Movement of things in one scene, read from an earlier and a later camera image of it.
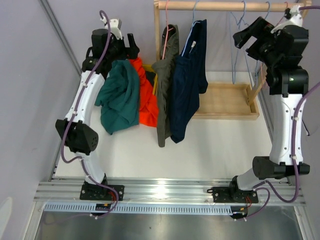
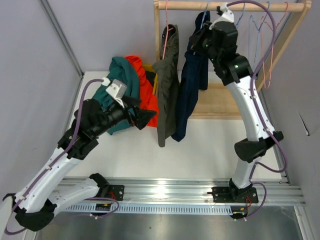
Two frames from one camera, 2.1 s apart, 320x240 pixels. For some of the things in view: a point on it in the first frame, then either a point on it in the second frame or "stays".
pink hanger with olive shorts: x=168 y=29 stays
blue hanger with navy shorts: x=193 y=23 to x=206 y=17
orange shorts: x=148 y=104 stays
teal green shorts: x=118 y=96 stays
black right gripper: x=261 y=29 to x=196 y=40
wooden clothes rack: x=225 y=101 stays
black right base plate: x=232 y=194 stays
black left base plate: x=95 y=192 stays
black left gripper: x=128 y=53 to x=142 y=117
